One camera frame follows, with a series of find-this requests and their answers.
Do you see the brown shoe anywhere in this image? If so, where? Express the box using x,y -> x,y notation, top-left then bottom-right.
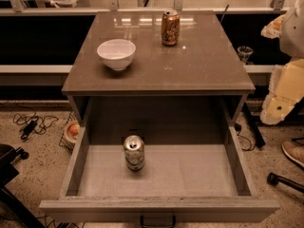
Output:
282,142 -> 304,168

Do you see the orange soda can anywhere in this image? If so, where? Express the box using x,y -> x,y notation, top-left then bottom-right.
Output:
161,9 -> 180,46

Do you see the open grey top drawer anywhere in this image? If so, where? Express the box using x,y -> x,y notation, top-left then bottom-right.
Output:
38,96 -> 281,224

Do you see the black wire basket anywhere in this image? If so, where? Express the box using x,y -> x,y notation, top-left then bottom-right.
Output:
59,112 -> 80,153

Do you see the grey cabinet counter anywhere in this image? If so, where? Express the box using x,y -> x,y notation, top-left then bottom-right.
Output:
63,11 -> 255,121

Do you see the white ceramic bowl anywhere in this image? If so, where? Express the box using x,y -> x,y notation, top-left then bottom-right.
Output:
97,39 -> 136,71

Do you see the black drawer handle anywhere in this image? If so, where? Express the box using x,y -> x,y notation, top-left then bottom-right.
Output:
140,216 -> 177,228

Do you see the orange fruit in bowl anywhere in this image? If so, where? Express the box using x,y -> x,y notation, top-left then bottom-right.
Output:
64,121 -> 80,143

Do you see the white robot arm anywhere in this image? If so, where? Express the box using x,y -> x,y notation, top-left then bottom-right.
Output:
260,0 -> 304,124

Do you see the silver green 7up can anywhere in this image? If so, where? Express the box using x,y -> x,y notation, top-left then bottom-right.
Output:
123,135 -> 145,171

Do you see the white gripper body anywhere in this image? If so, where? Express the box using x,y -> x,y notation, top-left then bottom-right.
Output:
265,59 -> 304,119

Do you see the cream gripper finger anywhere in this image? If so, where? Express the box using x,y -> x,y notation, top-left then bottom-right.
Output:
260,95 -> 294,125
261,15 -> 284,39

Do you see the black power adapter cable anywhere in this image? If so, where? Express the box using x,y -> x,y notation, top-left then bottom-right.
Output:
12,106 -> 60,142

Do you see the black office chair base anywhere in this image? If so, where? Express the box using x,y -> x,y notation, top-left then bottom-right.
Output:
0,143 -> 46,228

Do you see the black chair caster leg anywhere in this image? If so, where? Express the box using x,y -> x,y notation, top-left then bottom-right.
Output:
267,173 -> 304,193

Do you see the clear glass cup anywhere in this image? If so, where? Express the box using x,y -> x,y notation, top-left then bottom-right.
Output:
237,46 -> 254,65

